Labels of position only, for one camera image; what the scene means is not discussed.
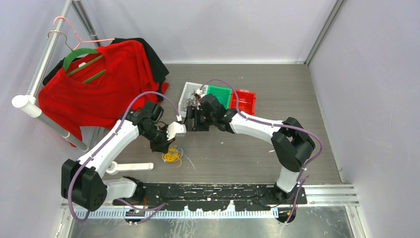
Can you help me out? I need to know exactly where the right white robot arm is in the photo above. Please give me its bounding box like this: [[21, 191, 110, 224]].
[[183, 94, 315, 204]]

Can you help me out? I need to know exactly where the white rack foot bar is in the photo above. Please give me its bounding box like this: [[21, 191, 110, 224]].
[[105, 161, 154, 175]]

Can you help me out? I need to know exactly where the red shirt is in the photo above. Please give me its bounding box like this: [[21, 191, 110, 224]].
[[38, 41, 162, 139]]

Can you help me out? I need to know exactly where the gold wire hanger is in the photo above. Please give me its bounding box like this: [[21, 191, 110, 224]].
[[46, 30, 73, 52]]

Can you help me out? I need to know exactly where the green clothes hanger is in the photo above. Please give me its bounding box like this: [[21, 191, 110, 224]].
[[63, 48, 104, 76]]

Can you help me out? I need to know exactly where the red plastic bin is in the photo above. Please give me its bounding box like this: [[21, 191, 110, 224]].
[[235, 90, 256, 116]]

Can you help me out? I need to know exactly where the white plastic bin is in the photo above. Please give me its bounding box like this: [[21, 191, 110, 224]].
[[178, 82, 202, 118]]

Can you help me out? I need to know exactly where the black garment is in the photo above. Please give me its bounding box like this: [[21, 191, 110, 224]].
[[42, 38, 169, 94]]

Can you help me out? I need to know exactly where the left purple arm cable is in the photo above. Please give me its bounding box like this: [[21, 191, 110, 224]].
[[67, 91, 183, 225]]

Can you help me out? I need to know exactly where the pink clothes hanger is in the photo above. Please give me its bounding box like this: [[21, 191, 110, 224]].
[[53, 16, 115, 50]]

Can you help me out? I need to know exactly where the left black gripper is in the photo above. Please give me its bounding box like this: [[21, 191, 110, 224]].
[[142, 124, 175, 153]]

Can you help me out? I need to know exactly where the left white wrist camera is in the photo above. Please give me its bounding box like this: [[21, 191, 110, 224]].
[[166, 121, 187, 141]]

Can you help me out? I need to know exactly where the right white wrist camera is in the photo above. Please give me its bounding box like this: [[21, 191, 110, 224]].
[[194, 87, 207, 99]]

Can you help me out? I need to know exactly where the green plastic bin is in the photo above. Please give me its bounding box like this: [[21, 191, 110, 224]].
[[207, 85, 232, 109]]

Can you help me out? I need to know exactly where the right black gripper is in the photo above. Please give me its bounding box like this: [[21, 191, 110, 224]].
[[184, 107, 215, 132]]

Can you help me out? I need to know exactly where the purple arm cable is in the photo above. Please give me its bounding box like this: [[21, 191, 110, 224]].
[[197, 78, 325, 225], [67, 91, 183, 225]]

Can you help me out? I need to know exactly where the yellow wire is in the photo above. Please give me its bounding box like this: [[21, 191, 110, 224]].
[[161, 145, 184, 168]]

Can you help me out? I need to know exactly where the metal clothes rack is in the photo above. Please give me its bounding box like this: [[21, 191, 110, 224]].
[[12, 0, 99, 152]]

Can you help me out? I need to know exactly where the brown wire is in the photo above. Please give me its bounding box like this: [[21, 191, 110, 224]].
[[182, 92, 203, 116]]

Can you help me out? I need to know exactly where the aluminium rail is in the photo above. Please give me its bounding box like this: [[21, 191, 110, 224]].
[[60, 184, 360, 220]]

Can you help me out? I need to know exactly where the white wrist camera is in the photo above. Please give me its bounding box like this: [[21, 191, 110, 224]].
[[194, 87, 207, 99], [166, 121, 187, 141]]

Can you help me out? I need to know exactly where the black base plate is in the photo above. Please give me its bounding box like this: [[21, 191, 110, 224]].
[[127, 183, 294, 212]]

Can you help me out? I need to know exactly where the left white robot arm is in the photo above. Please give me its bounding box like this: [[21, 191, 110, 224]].
[[61, 101, 185, 212]]

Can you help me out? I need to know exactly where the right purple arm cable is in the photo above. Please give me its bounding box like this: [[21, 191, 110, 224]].
[[197, 78, 325, 225]]

